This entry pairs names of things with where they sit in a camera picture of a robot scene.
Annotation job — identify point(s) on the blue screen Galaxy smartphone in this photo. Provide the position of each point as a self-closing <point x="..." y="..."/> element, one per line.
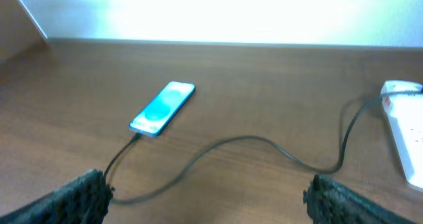
<point x="159" y="112"/>

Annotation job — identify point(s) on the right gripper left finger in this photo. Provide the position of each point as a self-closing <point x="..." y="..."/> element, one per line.
<point x="84" y="200"/>

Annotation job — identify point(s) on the white power strip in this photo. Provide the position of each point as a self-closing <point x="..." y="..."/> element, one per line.
<point x="403" y="109"/>

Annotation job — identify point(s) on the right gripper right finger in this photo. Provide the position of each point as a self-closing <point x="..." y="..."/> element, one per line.
<point x="330" y="202"/>

